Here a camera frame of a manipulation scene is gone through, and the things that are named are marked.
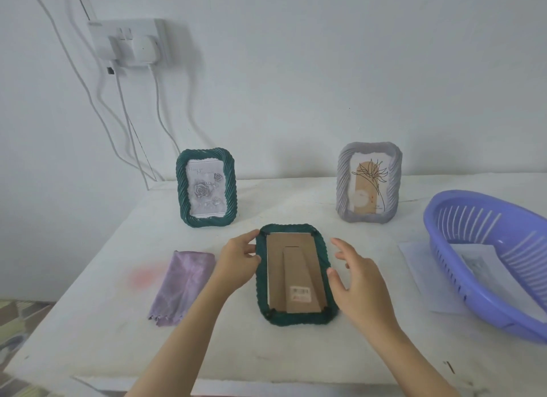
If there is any person's right hand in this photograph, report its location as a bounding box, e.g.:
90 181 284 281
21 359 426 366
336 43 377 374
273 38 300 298
326 237 397 338

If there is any person's left hand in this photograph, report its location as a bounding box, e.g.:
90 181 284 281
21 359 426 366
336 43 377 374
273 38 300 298
211 229 262 293

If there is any green frame with cardboard back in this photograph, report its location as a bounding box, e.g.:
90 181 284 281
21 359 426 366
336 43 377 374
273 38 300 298
254 224 340 327

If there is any person's left forearm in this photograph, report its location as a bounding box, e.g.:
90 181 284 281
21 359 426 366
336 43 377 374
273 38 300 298
124 277 254 397

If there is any person's right forearm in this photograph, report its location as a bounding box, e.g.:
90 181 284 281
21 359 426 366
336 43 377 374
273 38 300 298
354 318 462 397

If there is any purple cleaning cloth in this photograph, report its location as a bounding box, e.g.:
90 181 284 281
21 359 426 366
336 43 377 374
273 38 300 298
148 250 216 328

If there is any plain white paper sheet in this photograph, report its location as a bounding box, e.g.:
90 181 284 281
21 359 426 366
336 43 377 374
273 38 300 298
398 238 472 315

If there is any purple plastic basket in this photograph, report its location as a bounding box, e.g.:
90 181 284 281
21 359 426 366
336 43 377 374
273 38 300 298
423 190 547 345

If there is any white rounded plug adapter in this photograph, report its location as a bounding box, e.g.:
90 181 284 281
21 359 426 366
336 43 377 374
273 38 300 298
129 34 162 67

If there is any white square plug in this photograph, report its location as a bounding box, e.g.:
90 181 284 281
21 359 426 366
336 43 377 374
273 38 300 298
109 34 134 67

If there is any green frame with rose picture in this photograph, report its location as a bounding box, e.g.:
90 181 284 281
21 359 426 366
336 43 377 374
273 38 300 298
175 148 238 229

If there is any grey frame with plant picture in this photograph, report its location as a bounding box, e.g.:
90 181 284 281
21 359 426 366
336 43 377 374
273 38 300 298
336 142 403 224

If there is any thin black cable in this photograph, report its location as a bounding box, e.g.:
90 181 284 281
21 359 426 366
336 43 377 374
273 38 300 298
72 0 165 182

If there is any white wall socket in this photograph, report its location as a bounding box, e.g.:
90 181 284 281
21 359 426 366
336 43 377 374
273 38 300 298
87 18 172 69

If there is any long white cable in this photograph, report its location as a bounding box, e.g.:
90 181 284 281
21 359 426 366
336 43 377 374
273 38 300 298
25 0 160 183

